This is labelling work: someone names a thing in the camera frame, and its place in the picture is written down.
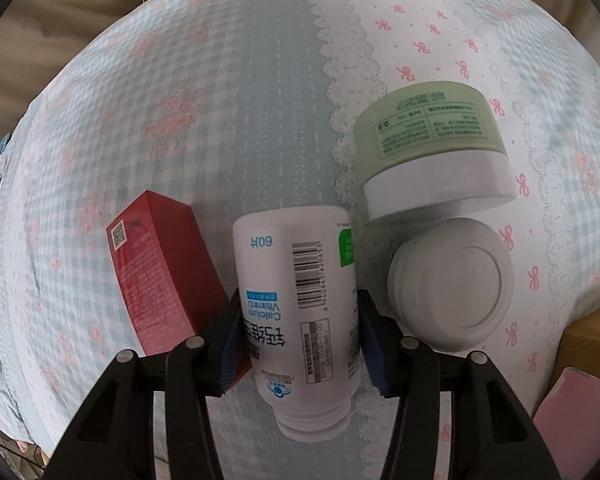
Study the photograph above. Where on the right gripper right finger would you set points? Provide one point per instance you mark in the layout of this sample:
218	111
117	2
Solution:
492	435

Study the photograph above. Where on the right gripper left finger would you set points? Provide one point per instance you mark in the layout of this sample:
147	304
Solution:
111	435

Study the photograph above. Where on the white round jar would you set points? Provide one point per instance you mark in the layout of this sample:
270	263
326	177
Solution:
451	286

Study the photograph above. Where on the red cardboard box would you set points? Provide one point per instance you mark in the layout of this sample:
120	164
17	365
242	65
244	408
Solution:
172	292

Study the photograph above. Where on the white calcium vitamin bottle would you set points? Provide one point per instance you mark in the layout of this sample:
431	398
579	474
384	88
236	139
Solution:
297	287

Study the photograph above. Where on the green jar white lid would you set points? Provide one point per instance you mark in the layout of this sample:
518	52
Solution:
431	150

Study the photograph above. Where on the cardboard storage box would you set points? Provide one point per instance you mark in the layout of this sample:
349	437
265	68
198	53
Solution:
568	418

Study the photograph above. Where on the checkered floral bed sheet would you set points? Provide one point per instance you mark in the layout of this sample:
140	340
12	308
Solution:
237	106

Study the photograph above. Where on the beige curtain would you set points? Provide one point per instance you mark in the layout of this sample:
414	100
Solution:
45	30

